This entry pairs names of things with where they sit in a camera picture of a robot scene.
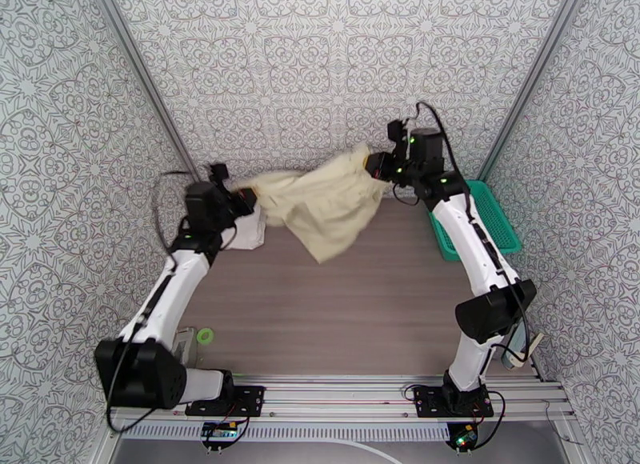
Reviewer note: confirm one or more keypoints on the white t-shirt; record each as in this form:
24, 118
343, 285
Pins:
247, 235

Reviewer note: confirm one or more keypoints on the beige elastic-waist shorts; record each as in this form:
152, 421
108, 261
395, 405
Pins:
320, 202

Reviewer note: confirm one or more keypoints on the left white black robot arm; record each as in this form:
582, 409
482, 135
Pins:
170, 297

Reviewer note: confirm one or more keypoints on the green plastic laundry basket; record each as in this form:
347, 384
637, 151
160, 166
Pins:
495, 217

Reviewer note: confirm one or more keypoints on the green tape roll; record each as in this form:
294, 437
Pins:
205, 336

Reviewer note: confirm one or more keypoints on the grey small box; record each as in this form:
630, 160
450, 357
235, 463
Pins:
184, 347

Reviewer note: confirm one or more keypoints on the beige teal small device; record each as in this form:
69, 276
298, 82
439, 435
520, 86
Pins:
520, 352

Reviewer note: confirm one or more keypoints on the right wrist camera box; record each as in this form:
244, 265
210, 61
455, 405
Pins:
397, 130

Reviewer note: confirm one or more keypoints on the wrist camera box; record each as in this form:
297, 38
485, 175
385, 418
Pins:
218, 175
397, 130

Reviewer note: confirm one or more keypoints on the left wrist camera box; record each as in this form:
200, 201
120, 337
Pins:
218, 175

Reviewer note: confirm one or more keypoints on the aluminium corner post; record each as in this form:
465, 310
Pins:
530, 82
150, 87

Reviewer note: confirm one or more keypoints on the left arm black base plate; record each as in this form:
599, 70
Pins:
250, 400

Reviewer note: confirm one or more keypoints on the aluminium mounting rail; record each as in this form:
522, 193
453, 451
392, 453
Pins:
340, 392

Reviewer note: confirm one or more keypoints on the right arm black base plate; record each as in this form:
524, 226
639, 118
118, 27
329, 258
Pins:
430, 402

